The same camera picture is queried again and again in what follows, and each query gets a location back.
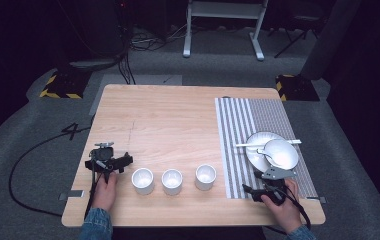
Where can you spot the grey tape strip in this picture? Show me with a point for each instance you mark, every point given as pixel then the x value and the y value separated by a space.
pixel 73 194
pixel 317 199

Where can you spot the white bowl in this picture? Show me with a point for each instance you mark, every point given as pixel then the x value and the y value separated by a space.
pixel 282 154

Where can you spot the grey striped placemat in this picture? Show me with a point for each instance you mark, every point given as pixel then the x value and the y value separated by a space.
pixel 238 133

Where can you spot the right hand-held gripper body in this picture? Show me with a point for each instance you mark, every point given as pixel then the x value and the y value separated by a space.
pixel 274 181

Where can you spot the person's left hand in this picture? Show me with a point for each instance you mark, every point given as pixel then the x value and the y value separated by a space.
pixel 105 195

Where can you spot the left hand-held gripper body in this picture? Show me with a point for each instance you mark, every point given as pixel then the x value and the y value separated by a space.
pixel 102 156

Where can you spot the person's right hand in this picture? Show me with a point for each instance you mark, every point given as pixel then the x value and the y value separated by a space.
pixel 286 210

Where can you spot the white metal stand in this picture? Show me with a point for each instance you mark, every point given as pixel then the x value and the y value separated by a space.
pixel 224 11

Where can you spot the grey pillar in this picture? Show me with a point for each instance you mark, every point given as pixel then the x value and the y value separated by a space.
pixel 328 40

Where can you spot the white plate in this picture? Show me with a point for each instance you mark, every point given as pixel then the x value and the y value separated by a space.
pixel 254 156

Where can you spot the black tripod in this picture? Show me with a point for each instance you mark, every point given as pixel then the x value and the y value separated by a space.
pixel 298 35

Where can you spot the yellow black striped base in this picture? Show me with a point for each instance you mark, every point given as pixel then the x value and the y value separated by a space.
pixel 65 87
pixel 296 88

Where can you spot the white cup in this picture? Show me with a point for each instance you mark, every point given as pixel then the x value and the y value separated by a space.
pixel 205 177
pixel 142 181
pixel 172 182

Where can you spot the white spoon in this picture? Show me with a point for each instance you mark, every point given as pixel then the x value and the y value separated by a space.
pixel 261 152

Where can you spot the white chopsticks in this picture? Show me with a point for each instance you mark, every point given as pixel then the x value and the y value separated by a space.
pixel 249 144

